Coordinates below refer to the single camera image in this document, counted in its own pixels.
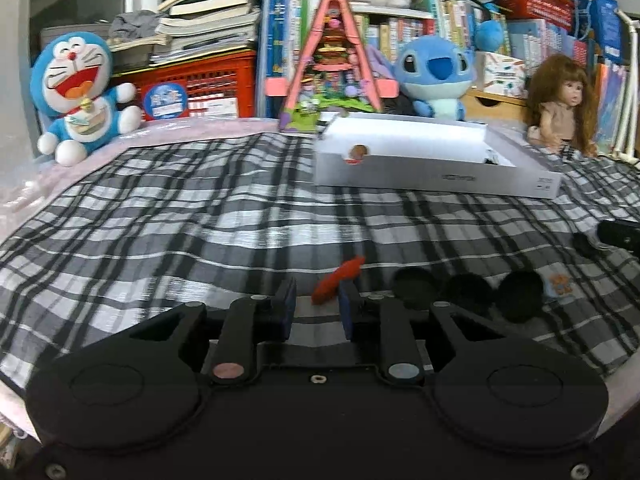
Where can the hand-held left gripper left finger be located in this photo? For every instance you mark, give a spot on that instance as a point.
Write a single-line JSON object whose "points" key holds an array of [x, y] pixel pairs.
{"points": [[288, 307]]}

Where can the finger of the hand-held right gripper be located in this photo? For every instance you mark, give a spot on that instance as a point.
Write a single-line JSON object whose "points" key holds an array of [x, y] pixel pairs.
{"points": [[620, 234]]}

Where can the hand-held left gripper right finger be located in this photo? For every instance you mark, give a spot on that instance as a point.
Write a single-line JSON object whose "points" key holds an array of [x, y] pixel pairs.
{"points": [[347, 312]]}

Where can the black round cap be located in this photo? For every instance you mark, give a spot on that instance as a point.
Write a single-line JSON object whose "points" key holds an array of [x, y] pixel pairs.
{"points": [[414, 287], [521, 296], [469, 294]]}

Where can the clear dome black case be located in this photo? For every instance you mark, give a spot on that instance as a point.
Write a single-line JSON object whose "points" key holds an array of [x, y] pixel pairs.
{"points": [[491, 161]]}

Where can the white cardboard box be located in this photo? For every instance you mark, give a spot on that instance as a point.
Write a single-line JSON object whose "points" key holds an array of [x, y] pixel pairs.
{"points": [[425, 175]]}

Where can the brown walnut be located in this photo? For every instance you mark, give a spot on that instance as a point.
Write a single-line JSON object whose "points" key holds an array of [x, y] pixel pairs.
{"points": [[359, 151]]}

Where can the black white plaid blanket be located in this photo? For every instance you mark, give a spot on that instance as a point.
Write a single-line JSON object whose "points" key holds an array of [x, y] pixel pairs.
{"points": [[200, 220]]}

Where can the stack of thin picture books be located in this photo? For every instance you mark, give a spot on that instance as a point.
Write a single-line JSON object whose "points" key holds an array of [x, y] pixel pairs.
{"points": [[610, 100]]}

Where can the brown haired baby doll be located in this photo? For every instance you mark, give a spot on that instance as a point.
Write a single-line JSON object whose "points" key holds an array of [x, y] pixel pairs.
{"points": [[560, 110]]}

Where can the white tube stand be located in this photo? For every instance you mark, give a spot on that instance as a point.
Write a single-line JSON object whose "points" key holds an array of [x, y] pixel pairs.
{"points": [[631, 75]]}

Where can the wooden drawer box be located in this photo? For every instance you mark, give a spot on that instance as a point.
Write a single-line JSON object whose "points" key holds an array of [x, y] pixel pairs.
{"points": [[492, 105]]}

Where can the white printed carton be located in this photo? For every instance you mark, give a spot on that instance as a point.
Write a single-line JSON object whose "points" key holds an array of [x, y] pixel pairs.
{"points": [[505, 72]]}

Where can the row of pale blue books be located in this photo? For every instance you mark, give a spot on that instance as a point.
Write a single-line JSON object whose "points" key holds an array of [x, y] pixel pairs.
{"points": [[540, 40]]}

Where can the blue gift bag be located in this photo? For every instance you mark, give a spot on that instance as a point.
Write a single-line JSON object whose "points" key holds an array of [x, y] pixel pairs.
{"points": [[597, 25]]}

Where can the blue plush ball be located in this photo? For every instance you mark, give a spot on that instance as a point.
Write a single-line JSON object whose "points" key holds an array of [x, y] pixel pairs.
{"points": [[489, 34]]}

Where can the red plastic crate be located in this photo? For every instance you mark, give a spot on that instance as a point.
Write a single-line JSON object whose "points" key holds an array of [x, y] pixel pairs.
{"points": [[215, 80]]}

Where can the round blue white sticker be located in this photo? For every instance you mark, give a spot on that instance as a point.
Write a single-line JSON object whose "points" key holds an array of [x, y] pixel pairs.
{"points": [[165, 101]]}

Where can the pink triangular toy house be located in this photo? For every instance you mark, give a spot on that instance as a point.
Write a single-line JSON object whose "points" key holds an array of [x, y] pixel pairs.
{"points": [[330, 70]]}

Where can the red plastic basket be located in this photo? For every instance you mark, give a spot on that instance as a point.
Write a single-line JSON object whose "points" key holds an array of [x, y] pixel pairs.
{"points": [[535, 2]]}

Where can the blue alien plush toy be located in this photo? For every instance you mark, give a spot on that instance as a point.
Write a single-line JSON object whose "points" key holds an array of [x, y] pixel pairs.
{"points": [[435, 70]]}

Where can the blue slim books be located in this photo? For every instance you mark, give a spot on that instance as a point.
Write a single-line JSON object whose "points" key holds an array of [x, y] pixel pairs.
{"points": [[272, 35]]}

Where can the row of colourful books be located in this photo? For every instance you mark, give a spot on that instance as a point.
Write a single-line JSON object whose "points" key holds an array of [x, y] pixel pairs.
{"points": [[400, 35]]}

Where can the stack of white books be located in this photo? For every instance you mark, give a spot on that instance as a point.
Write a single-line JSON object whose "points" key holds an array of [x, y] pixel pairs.
{"points": [[210, 25]]}

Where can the blue robot cat plush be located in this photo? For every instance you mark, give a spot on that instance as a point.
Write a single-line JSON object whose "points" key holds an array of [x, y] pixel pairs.
{"points": [[75, 80]]}

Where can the grey cloth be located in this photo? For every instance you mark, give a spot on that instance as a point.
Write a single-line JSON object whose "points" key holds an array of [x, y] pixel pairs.
{"points": [[132, 22]]}

